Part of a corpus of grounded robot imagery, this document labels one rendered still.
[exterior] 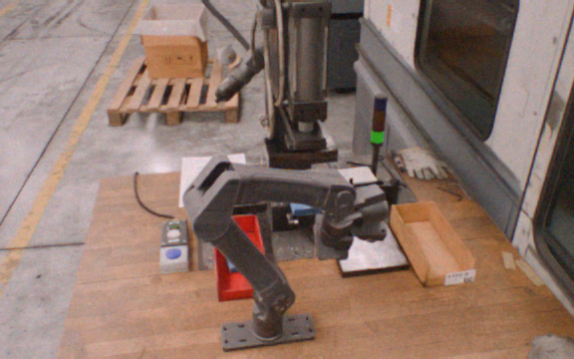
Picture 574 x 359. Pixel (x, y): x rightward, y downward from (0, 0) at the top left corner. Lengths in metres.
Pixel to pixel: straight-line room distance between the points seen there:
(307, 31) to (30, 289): 2.06
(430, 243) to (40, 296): 1.94
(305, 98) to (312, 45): 0.13
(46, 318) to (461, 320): 1.94
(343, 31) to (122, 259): 3.37
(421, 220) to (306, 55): 0.58
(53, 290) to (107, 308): 1.53
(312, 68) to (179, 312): 0.64
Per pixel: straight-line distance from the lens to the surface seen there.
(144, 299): 1.29
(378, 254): 1.35
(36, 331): 2.64
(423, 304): 1.27
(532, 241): 1.51
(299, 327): 1.18
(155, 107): 4.18
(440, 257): 1.40
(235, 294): 1.24
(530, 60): 1.58
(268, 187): 0.91
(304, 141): 1.30
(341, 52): 4.50
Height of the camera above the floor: 1.78
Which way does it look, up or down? 31 degrees down
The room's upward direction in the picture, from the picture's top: straight up
